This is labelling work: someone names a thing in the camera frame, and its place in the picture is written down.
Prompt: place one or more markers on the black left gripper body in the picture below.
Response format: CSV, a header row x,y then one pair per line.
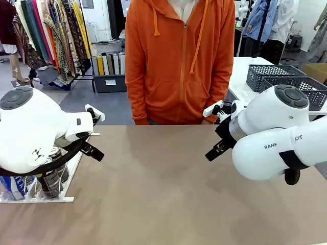
x,y
83,144

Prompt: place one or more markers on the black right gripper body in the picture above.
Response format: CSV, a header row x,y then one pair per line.
x,y
226,134

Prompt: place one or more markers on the black Pepsi can green rim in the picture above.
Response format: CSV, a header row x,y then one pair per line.
x,y
51,183

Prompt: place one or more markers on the grey plastic woven basket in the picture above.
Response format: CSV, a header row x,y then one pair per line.
x,y
255,76
316,97

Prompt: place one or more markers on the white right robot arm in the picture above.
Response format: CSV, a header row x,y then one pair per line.
x,y
268,114

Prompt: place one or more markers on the person's left forearm orange sleeve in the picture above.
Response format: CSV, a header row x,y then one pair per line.
x,y
219,92

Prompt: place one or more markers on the person's right forearm orange sleeve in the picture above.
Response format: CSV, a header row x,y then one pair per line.
x,y
135,102

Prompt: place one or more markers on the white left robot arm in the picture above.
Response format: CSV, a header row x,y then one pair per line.
x,y
30,127

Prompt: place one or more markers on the white can dispenser rack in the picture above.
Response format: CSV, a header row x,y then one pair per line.
x,y
64,199

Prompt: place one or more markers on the black metal clothes rack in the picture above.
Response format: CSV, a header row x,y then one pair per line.
x,y
93,84

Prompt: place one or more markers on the white side table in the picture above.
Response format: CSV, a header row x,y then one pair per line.
x,y
240,71

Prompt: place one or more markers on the patterned blue fabric pile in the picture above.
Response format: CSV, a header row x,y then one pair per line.
x,y
64,83

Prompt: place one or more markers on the grey storage bin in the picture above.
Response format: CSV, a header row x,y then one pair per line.
x,y
110,84

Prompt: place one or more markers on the person in orange hoodie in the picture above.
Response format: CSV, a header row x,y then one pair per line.
x,y
178,76

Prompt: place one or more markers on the grey cloth pile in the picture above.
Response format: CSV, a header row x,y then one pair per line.
x,y
47,76

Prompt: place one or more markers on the light grey panel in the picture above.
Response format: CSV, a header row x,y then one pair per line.
x,y
94,66

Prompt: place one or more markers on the yellow panel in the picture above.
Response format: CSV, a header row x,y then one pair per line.
x,y
100,66

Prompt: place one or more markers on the taupe panel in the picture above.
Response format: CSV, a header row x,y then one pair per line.
x,y
110,65

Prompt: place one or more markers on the black trousers on mannequin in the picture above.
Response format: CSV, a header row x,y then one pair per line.
x,y
249,47

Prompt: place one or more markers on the dark skirt on mannequin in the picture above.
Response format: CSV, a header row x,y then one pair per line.
x,y
273,51

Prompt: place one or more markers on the beige mannequin legs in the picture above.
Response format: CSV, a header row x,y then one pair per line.
x,y
16,69

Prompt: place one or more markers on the orange hanging garment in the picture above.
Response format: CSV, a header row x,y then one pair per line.
x,y
52,48

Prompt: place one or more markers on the brown patterned shawl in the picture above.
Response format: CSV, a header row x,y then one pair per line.
x,y
25,51

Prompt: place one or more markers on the brown cardboard box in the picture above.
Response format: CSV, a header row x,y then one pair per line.
x,y
316,71

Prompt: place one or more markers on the dark floral hanging garment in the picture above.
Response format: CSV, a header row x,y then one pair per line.
x,y
74,33

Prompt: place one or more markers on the white floor appliance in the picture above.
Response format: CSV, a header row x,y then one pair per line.
x,y
92,33

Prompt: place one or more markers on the blue shirt on mannequin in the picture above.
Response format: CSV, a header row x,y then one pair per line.
x,y
253,23

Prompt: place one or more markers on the black stand pole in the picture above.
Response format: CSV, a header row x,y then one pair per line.
x,y
263,25

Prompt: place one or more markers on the black plastic stool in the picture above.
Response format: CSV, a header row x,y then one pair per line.
x,y
296,40

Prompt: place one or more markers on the yellow hanging garment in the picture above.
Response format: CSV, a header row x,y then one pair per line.
x,y
80,23

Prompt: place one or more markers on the pink hanging garment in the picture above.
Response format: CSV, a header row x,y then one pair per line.
x,y
41,28

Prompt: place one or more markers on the green patterned hanging garment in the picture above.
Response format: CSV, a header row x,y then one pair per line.
x,y
55,23

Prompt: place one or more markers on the white mannequin torso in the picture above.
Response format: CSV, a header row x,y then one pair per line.
x,y
242,10

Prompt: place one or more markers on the grey blue hanging garment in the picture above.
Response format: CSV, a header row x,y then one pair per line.
x,y
34,28

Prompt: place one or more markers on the white shirt on mannequin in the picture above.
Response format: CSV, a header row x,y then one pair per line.
x,y
283,20

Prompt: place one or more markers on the black tall panel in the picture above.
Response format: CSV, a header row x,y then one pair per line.
x,y
116,20

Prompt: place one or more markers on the grey dress on mannequin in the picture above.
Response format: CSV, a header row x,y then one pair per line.
x,y
319,43

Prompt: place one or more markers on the white hanging garment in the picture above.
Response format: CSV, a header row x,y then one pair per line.
x,y
21,23

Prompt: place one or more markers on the dark green hanging garment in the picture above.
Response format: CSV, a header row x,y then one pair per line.
x,y
26,20

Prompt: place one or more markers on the maroon garment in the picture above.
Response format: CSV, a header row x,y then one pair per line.
x,y
6,23

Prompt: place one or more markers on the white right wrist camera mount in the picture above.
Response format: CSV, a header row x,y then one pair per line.
x,y
212,109

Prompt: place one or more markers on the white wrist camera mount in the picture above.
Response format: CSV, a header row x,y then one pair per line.
x,y
212,109
99,117

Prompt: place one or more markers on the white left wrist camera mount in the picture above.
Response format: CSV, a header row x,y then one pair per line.
x,y
99,117

